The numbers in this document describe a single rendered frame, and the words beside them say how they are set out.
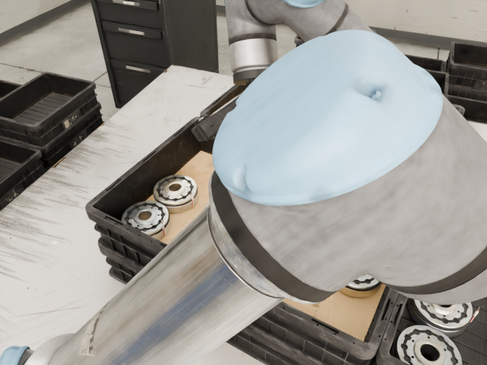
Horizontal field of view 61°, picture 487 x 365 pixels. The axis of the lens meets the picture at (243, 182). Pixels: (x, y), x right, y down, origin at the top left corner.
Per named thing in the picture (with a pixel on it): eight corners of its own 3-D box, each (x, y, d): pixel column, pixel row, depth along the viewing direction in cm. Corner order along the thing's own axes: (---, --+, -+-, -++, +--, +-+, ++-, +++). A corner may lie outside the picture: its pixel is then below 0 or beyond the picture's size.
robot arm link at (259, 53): (237, 38, 60) (222, 51, 68) (240, 70, 61) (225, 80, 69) (285, 38, 63) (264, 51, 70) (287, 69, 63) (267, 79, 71)
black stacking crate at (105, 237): (208, 307, 80) (204, 271, 72) (96, 246, 91) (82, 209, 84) (296, 187, 106) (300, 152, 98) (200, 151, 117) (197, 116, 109)
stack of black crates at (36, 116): (66, 208, 194) (34, 127, 164) (16, 192, 202) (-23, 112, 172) (117, 158, 222) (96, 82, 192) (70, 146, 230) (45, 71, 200)
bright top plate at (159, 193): (175, 211, 93) (175, 209, 92) (144, 193, 97) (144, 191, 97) (206, 187, 99) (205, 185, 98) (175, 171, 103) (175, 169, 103)
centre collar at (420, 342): (440, 374, 65) (441, 373, 65) (409, 358, 67) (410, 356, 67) (448, 349, 68) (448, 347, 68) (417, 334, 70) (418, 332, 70)
